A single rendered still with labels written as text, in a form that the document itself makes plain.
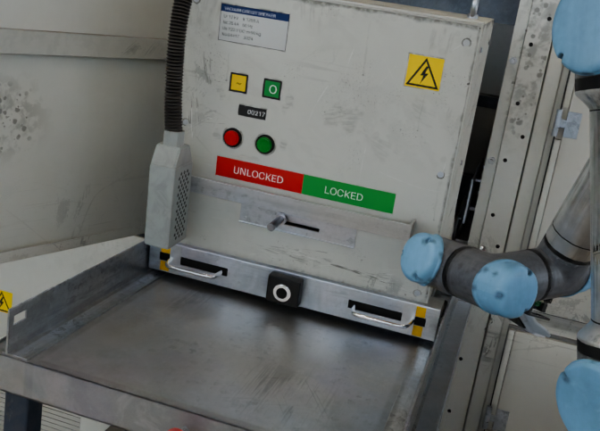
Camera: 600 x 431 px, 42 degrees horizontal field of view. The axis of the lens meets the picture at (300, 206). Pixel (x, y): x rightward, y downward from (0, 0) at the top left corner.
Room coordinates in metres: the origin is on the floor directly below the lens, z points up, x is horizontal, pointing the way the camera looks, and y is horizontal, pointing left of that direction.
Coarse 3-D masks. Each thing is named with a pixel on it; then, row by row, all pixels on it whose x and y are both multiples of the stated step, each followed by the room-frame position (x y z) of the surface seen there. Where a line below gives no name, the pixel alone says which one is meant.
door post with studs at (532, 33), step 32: (544, 0) 1.48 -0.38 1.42; (544, 32) 1.48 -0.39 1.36; (512, 64) 1.49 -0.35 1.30; (544, 64) 1.48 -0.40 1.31; (512, 96) 1.49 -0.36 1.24; (512, 128) 1.48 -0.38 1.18; (512, 160) 1.48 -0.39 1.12; (480, 192) 1.50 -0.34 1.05; (512, 192) 1.48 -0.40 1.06; (480, 224) 1.49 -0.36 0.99; (480, 320) 1.48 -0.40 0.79; (448, 416) 1.48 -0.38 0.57
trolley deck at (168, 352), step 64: (128, 320) 1.15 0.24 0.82; (192, 320) 1.19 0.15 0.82; (256, 320) 1.23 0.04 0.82; (320, 320) 1.27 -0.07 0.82; (0, 384) 0.98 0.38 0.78; (64, 384) 0.95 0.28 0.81; (128, 384) 0.95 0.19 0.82; (192, 384) 0.98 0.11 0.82; (256, 384) 1.01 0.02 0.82; (320, 384) 1.04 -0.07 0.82; (384, 384) 1.07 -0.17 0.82; (448, 384) 1.10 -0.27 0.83
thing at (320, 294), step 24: (192, 264) 1.34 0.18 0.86; (216, 264) 1.33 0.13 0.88; (240, 264) 1.32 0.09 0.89; (264, 264) 1.31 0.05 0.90; (240, 288) 1.32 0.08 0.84; (264, 288) 1.31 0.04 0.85; (312, 288) 1.28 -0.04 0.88; (336, 288) 1.27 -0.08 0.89; (360, 288) 1.27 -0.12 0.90; (336, 312) 1.27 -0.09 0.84; (360, 312) 1.26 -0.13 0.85; (384, 312) 1.25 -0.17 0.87; (432, 312) 1.23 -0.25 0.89; (432, 336) 1.23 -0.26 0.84
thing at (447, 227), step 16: (320, 0) 1.28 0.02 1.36; (336, 0) 1.27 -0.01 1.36; (352, 0) 1.38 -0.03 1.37; (368, 0) 1.45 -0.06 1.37; (432, 16) 1.23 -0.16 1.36; (448, 16) 1.23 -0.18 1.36; (464, 16) 1.37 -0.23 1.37; (480, 32) 1.21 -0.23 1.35; (480, 48) 1.24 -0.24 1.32; (480, 64) 1.33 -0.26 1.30; (480, 80) 1.41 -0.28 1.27; (464, 112) 1.22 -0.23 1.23; (464, 128) 1.26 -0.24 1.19; (464, 144) 1.34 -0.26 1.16; (464, 160) 1.42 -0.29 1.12; (448, 192) 1.23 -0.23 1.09; (448, 208) 1.27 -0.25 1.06; (288, 224) 1.32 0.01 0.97; (448, 224) 1.35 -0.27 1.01; (432, 288) 1.29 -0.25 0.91
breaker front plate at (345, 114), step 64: (192, 0) 1.34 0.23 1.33; (256, 0) 1.31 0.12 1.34; (192, 64) 1.34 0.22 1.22; (256, 64) 1.31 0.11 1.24; (320, 64) 1.28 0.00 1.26; (384, 64) 1.25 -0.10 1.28; (448, 64) 1.23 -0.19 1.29; (192, 128) 1.35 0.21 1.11; (256, 128) 1.31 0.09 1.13; (320, 128) 1.28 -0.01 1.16; (384, 128) 1.26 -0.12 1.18; (448, 128) 1.23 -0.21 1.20; (192, 192) 1.35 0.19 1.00; (256, 256) 1.32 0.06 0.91; (320, 256) 1.29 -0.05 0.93; (384, 256) 1.26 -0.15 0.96
